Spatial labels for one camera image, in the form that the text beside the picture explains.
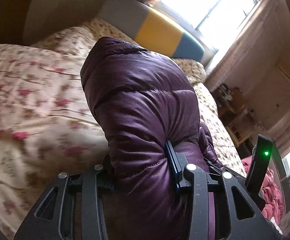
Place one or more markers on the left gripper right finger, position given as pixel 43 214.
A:
pixel 219 204

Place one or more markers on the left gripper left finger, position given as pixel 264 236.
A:
pixel 71 207

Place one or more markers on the purple quilted down jacket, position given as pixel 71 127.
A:
pixel 141 99

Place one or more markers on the pink ruffled cloth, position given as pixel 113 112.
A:
pixel 274 204

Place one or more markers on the wooden bedside shelf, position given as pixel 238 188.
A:
pixel 235 114

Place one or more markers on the floral bed duvet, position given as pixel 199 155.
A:
pixel 45 123

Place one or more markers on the window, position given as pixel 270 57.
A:
pixel 213 22

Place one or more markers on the small-flower patterned pillow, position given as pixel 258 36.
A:
pixel 100 28

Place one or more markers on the grey yellow blue headboard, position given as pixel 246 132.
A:
pixel 151 29

